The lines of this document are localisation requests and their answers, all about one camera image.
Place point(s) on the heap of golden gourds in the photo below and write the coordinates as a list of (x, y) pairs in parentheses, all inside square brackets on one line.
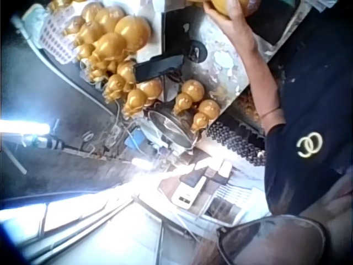
[(110, 49)]

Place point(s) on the person's left hand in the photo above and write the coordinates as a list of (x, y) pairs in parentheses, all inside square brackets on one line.
[(237, 22)]

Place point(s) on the blue box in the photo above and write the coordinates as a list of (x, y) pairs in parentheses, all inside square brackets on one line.
[(133, 138)]

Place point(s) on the golden gourd figurine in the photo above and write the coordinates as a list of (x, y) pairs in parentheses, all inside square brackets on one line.
[(189, 94), (224, 6), (205, 114)]

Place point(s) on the brown round lump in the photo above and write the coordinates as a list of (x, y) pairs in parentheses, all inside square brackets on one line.
[(253, 5)]

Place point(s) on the white perforated plastic tray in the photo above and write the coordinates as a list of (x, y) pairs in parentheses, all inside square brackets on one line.
[(53, 36)]

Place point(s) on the person's left fingers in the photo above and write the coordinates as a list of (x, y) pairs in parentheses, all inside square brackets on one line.
[(213, 12)]

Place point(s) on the black tray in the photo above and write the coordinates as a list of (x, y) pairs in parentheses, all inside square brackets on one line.
[(278, 19)]

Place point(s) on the black perforated mat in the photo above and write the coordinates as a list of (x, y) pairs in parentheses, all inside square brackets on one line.
[(234, 140)]

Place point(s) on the fluorescent light tube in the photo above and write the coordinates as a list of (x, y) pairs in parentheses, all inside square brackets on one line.
[(22, 127)]

